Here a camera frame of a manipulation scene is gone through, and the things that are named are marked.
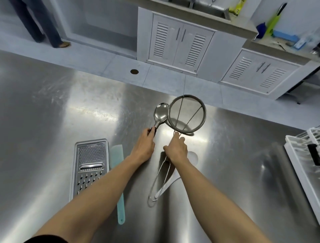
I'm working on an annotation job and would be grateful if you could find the blue sponge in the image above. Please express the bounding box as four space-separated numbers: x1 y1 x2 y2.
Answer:
272 30 300 43

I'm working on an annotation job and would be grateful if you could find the white two-tier dish rack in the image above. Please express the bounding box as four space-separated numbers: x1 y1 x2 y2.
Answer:
284 127 320 226

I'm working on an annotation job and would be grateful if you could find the steel grater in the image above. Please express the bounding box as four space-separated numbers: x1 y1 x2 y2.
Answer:
69 139 110 202

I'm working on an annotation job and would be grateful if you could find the person's left hand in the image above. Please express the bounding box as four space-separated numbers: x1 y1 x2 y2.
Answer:
130 127 156 166

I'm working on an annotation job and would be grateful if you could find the person's left forearm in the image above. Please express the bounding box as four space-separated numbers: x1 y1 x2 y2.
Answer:
32 154 150 243

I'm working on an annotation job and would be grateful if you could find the white rice spoon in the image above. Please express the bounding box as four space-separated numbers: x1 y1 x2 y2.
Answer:
151 151 199 202

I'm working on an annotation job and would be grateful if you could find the person's black left sleeve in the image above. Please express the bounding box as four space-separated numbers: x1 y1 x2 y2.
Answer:
24 234 69 243

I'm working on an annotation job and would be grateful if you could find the steel spoon with black handle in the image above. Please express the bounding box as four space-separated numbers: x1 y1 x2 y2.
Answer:
150 102 170 133

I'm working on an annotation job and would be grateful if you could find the white louvred cabinet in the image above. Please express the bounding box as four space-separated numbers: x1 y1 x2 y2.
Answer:
218 47 320 100
137 6 250 83

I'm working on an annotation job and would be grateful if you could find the person's right forearm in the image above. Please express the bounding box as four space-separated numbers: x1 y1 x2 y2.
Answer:
172 160 272 243

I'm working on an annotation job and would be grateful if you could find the steel double sink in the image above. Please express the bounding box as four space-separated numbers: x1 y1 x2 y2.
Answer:
169 0 232 20

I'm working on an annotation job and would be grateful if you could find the grey kitchen counter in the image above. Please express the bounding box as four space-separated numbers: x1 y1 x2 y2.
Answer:
140 0 259 39
242 35 320 66

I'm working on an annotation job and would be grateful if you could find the teal silicone spatula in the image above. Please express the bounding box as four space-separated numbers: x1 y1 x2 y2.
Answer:
110 145 126 225

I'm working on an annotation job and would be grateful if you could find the person's right hand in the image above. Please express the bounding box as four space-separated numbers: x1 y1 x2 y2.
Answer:
163 132 188 168

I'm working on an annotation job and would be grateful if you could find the green handled lighter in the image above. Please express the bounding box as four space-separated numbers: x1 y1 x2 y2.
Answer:
265 2 288 38

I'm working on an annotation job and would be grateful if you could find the yellow dish soap pouch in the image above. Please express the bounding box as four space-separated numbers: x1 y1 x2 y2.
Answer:
229 0 247 17

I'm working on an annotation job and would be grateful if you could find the wire mesh strainer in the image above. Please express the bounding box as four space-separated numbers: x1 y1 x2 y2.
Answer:
147 94 207 208

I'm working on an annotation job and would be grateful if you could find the blue scrubber ball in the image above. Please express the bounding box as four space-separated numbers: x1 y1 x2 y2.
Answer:
256 22 267 39

